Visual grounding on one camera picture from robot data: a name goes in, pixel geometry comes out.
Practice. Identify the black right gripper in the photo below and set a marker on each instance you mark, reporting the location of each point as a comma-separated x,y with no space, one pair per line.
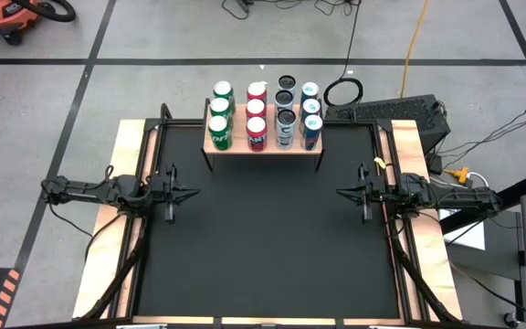
375,189

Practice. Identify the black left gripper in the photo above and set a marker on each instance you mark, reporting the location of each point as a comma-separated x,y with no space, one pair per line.
165,189

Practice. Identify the green Sprite can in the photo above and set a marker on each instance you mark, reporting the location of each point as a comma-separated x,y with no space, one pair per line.
220,108
223,91
220,132

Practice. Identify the blue silver Red Bull can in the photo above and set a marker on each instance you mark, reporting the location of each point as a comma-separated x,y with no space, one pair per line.
311,107
312,131
310,90

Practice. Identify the red Fanta can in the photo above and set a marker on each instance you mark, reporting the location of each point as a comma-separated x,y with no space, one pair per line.
255,108
257,90
256,132

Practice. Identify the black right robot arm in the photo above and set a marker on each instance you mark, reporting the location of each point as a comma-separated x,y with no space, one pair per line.
450,196

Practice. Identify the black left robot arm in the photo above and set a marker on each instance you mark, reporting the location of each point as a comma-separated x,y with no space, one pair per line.
89,192

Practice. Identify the small wooden shelf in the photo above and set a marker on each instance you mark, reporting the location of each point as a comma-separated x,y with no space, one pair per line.
240,144

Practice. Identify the yellow tape tag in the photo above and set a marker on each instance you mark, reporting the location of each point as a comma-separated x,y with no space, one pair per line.
380,162

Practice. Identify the black perforated case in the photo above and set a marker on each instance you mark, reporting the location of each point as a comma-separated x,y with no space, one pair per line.
391,109

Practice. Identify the orange power plug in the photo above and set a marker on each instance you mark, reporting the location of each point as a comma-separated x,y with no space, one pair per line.
460,174

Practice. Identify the white paper sheet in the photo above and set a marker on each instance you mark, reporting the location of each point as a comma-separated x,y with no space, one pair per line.
468,233

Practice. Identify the black beam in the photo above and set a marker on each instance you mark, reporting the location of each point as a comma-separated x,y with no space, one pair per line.
514,194

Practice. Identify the black caster wheel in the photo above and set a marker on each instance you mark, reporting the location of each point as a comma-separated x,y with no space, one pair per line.
510,319

